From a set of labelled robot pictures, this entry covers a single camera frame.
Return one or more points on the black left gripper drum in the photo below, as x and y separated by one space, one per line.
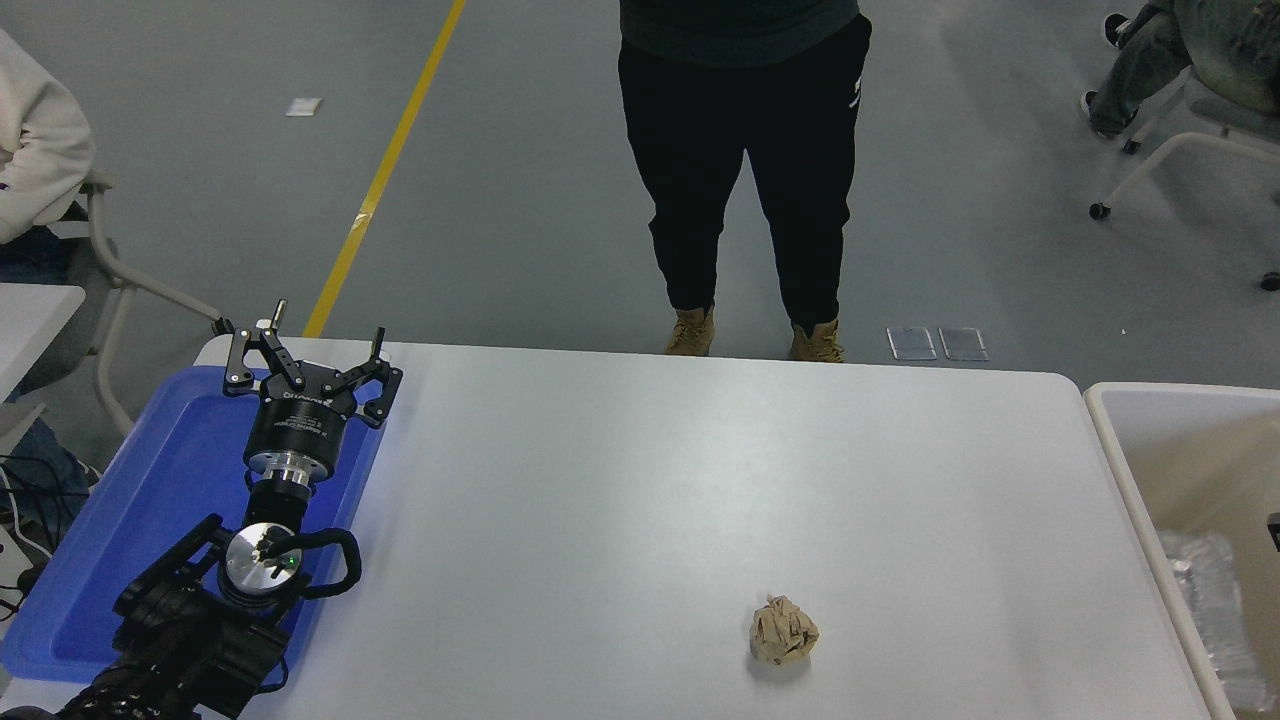
300 430

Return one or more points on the silver foil tray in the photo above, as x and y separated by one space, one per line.
1210 600

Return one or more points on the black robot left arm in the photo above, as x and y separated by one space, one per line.
180 640

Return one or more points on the clear floor plate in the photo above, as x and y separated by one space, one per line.
963 343
911 343

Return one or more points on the blue plastic tray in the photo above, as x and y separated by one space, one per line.
150 500

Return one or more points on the small white side table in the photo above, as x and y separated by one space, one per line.
30 320

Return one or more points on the white paper scrap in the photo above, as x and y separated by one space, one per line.
303 106

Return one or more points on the seated person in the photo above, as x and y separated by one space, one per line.
35 150
1220 40

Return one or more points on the crumpled tan paper ball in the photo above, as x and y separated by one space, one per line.
783 630

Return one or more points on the large pale bin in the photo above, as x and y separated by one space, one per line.
1190 450

